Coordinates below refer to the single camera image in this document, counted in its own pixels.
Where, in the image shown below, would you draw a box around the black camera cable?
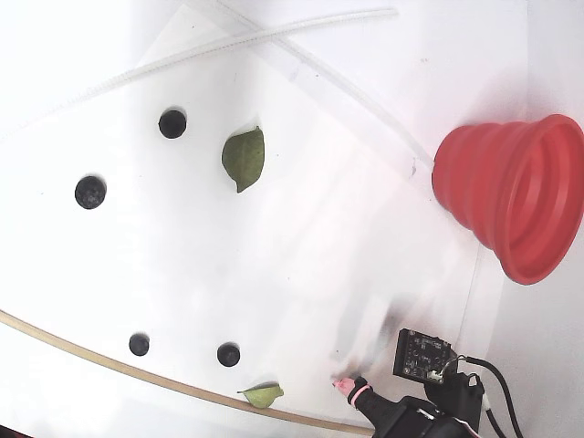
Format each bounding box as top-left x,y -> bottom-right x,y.
482,395 -> 508,438
464,356 -> 525,438

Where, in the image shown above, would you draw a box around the thin multicoloured camera wires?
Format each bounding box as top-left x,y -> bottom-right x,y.
438,354 -> 467,381

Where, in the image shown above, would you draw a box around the light green leaf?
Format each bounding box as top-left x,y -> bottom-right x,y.
235,382 -> 285,409

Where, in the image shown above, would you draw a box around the dark blueberry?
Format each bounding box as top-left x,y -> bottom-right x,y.
74,175 -> 108,211
216,342 -> 242,368
158,109 -> 188,140
128,333 -> 151,357

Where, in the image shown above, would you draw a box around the white paper sheet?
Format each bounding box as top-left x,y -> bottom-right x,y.
0,4 -> 485,438

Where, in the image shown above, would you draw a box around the red collapsible silicone cup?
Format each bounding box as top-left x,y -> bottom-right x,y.
432,112 -> 584,286

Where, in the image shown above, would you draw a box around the dark green leaf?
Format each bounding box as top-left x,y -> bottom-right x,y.
221,125 -> 266,194

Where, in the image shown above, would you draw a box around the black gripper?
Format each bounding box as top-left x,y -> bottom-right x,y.
331,376 -> 478,438

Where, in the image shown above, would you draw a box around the long thin wooden stick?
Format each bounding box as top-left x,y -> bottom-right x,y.
0,308 -> 378,437

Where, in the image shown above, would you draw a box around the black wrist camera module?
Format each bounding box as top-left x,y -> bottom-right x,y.
392,328 -> 460,383

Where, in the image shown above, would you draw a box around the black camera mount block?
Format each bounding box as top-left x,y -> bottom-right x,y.
422,370 -> 485,433

